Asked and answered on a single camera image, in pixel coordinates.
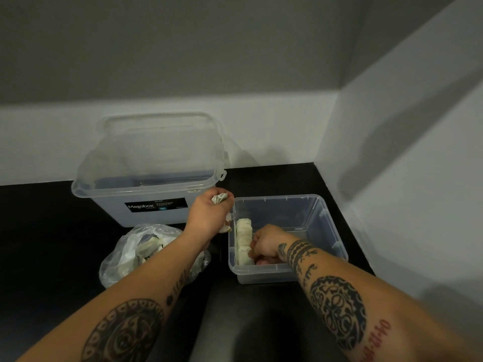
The clear plastic bag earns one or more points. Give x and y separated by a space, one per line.
113 267

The small clear plastic bin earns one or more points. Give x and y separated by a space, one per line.
264 277

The person's left forearm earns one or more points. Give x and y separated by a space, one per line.
120 309

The person's left hand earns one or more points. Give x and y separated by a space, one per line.
205 218

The person's right forearm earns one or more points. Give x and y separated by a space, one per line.
358 309

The clear storage box lid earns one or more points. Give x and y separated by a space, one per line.
158 147

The rows of white tea bags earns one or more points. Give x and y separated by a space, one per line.
243 237

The large clear storage box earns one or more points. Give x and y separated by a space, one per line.
105 211

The person's right hand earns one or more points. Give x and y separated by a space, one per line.
268 243

